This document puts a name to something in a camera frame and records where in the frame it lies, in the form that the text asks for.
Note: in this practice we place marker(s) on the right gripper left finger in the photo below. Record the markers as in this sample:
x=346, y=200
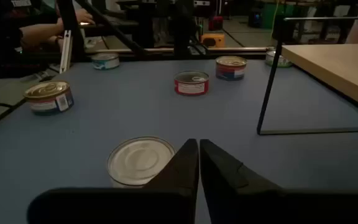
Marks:
x=166, y=205

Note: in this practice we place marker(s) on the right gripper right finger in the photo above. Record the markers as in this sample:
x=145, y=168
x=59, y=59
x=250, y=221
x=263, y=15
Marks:
x=228, y=193

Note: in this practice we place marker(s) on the red label seafood can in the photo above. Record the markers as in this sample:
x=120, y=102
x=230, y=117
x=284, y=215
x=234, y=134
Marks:
x=191, y=85

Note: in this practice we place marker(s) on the teal label seafood can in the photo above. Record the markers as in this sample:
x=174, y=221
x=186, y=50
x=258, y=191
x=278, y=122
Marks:
x=105, y=62

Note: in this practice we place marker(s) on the red blue label salmon can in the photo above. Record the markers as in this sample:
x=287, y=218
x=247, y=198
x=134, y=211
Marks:
x=48, y=99
x=231, y=70

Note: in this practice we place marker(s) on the orange boxy speaker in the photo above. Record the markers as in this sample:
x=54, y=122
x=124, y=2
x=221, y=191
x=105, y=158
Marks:
x=213, y=40

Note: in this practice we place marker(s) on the red equipment case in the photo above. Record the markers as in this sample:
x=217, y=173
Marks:
x=216, y=23

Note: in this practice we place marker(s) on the green bin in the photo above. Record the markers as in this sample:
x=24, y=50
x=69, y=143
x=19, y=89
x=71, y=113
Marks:
x=269, y=15

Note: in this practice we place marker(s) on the white metal bar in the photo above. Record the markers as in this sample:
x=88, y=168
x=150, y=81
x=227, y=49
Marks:
x=65, y=53

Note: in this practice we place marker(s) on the person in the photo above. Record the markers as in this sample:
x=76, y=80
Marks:
x=39, y=31

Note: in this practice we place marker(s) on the wooden shelf black metal frame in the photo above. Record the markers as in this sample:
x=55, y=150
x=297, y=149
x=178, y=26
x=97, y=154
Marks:
x=337, y=68

